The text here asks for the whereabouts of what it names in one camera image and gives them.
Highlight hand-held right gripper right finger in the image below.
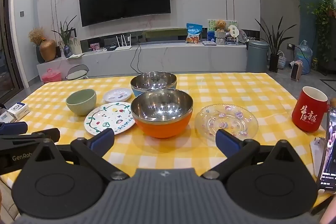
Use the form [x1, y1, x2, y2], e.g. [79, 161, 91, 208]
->
[201, 129, 302, 182]

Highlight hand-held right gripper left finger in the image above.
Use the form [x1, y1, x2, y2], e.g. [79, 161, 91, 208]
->
[25, 128, 130, 182]

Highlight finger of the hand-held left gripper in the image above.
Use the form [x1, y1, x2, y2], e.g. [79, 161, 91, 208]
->
[0, 122, 28, 136]
[0, 128, 61, 148]

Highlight clear glass patterned bowl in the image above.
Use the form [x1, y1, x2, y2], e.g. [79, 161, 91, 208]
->
[194, 104, 259, 143]

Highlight green ceramic bowl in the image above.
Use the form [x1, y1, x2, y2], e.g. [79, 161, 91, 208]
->
[66, 89, 97, 116]

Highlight orange steel bowl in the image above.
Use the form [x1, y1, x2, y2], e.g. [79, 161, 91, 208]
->
[131, 89, 194, 138]

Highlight white blue box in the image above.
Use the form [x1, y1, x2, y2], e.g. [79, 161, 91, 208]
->
[0, 111, 12, 124]

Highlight large decorated white plate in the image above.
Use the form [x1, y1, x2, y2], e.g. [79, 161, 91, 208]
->
[84, 102, 136, 135]

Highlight small decorated white plate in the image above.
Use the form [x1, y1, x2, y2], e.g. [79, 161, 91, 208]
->
[103, 88, 134, 103]

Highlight yellow checked tablecloth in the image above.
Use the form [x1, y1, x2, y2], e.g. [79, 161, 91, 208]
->
[0, 72, 336, 211]

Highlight pink basket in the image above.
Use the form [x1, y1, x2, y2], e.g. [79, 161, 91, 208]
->
[41, 68, 62, 83]

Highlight grey chair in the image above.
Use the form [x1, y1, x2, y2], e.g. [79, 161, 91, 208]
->
[66, 64, 90, 81]

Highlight red mug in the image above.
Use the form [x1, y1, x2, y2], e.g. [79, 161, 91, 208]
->
[291, 86, 336, 132]

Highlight gold vase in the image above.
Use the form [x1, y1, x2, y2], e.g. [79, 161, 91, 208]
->
[39, 39, 57, 62]

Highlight grey trash bin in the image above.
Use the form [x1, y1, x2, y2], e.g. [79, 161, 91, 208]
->
[246, 40, 269, 73]

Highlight blue vase with plant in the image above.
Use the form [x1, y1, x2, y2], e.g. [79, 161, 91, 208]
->
[52, 15, 77, 59]

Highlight white phone stand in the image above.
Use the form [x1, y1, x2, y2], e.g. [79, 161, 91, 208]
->
[310, 137, 327, 177]

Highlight long-leaf potted plant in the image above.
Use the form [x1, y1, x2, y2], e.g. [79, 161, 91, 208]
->
[255, 17, 290, 73]

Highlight white marble TV console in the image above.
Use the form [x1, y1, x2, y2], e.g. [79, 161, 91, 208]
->
[37, 40, 248, 80]

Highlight white router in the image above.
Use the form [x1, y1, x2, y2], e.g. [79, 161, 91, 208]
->
[115, 34, 132, 51]

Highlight white woven basket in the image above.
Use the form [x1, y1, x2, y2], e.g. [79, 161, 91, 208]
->
[277, 51, 286, 70]

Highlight dried flowers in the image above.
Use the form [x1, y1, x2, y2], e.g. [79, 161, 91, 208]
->
[28, 27, 46, 46]

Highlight dark glass door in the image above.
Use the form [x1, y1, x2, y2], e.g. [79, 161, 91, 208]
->
[0, 0, 24, 106]

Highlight beige heater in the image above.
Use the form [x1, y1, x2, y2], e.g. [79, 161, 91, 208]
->
[291, 60, 304, 81]

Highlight white art card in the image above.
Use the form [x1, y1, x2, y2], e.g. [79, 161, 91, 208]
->
[71, 28, 82, 54]

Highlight grey fabric pouch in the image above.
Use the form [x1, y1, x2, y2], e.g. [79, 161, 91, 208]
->
[215, 30, 227, 45]

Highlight smartphone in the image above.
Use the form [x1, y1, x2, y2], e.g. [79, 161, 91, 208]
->
[316, 107, 336, 193]

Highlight round white hand fan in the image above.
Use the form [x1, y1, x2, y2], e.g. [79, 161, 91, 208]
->
[227, 25, 240, 41]

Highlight blue snack bag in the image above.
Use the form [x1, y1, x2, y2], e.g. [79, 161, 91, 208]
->
[186, 24, 203, 44]

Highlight blue water bottle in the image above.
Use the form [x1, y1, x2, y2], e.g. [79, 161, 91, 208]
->
[294, 40, 313, 75]

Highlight green picture board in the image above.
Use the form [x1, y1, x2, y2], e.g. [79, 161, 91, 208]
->
[207, 19, 237, 42]

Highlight dark cabinet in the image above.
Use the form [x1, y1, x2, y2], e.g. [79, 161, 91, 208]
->
[316, 17, 336, 75]

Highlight leafy cabinet plant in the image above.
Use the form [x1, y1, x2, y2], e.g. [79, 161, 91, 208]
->
[307, 0, 336, 62]

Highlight black cable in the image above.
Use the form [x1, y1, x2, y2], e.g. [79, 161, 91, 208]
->
[131, 44, 142, 74]

